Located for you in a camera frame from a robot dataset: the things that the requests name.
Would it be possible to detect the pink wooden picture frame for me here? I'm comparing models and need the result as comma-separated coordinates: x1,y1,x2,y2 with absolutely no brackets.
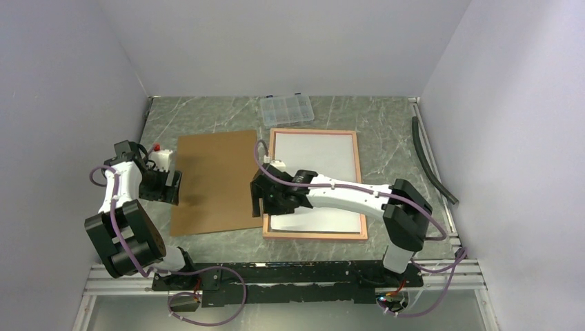
262,128,369,242

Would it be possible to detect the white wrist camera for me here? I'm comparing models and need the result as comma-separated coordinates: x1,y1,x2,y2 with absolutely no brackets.
148,143,175,172
268,159,286,172

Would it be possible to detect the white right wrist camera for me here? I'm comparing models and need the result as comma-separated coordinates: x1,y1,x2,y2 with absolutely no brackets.
268,159,286,172

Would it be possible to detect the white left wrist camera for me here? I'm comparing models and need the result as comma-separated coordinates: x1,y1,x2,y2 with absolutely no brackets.
148,143,175,172

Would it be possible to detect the aluminium rail frame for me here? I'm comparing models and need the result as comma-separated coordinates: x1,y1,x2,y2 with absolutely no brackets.
72,97,500,331

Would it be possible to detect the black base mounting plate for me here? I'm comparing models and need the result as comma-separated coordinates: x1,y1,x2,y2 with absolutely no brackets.
152,260,424,308

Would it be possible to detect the sea and cloud photo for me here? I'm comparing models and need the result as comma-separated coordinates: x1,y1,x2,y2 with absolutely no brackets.
270,134,363,234

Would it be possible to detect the black rubber hose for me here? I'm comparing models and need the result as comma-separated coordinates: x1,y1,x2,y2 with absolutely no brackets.
411,116,459,205

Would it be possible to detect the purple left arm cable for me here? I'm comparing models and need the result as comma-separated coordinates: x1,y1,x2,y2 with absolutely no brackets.
88,166,248,328

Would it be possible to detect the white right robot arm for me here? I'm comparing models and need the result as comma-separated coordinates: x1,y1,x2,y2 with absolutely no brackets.
250,165,433,286

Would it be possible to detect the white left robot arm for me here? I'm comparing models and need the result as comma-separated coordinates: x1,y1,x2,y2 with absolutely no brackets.
84,140,198,290

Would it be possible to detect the clear plastic organizer box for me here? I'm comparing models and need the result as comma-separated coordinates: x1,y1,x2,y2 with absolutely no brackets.
259,93,315,128

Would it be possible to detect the brown backing board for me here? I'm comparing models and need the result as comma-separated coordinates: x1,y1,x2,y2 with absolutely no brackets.
170,130,263,237

